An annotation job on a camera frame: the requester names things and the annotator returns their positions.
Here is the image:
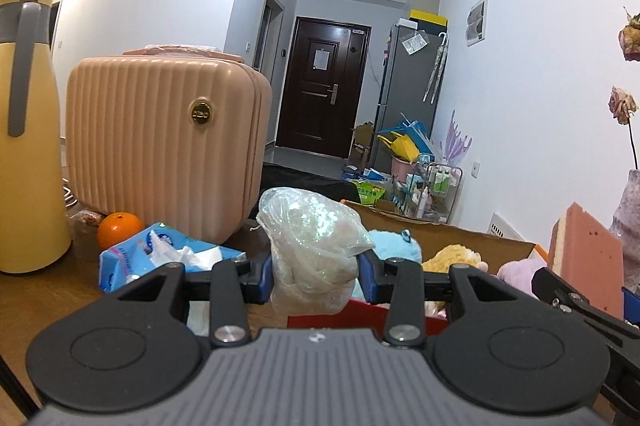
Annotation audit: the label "blue plush toy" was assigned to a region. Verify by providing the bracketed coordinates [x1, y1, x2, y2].
[351, 228, 424, 302]

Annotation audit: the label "wall picture frame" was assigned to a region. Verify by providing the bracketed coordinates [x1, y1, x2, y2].
[465, 0, 488, 47]

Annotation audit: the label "pink textured vase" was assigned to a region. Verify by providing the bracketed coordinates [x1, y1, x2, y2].
[610, 169, 640, 292]

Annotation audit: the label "grey refrigerator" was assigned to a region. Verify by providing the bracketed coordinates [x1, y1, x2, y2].
[369, 20, 446, 173]

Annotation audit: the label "pink layered sponge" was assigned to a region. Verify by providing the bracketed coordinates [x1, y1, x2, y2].
[548, 202, 624, 319]

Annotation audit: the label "red cardboard box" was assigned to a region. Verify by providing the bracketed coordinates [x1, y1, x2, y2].
[285, 199, 551, 338]

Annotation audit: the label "black chair back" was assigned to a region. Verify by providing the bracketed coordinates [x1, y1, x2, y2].
[250, 163, 360, 218]

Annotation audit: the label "dark brown door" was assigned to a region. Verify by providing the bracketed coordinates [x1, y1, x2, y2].
[276, 17, 370, 159]

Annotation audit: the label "yellow box on fridge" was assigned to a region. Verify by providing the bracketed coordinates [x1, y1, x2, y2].
[409, 9, 448, 28]

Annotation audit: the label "blue and yellow bags pile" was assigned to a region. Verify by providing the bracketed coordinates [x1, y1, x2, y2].
[376, 120, 435, 163]

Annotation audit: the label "wire storage cart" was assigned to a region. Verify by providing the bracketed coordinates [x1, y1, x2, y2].
[393, 162, 463, 224]

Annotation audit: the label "iridescent white mesh bag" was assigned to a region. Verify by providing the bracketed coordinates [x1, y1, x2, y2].
[257, 187, 374, 317]

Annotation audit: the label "yellow thermos jug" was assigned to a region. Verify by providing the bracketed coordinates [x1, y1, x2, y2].
[0, 0, 72, 275]

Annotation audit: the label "purple decorative plant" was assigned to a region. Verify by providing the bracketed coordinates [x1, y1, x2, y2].
[444, 111, 473, 166]

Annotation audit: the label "dried pink roses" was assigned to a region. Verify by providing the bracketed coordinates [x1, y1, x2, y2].
[608, 6, 639, 171]

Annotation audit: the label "yellow plush toy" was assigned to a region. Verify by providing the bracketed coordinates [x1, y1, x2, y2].
[421, 243, 490, 319]

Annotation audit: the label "pink ribbed suitcase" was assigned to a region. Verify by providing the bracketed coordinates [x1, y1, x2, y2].
[65, 54, 272, 243]

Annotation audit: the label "blue soft tissue pack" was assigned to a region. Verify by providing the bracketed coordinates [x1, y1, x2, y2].
[98, 221, 248, 337]

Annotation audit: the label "lilac fluffy towel roll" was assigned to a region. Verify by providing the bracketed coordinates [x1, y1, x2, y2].
[497, 256, 547, 297]

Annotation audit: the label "orange fruit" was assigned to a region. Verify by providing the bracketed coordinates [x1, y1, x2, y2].
[96, 212, 144, 251]

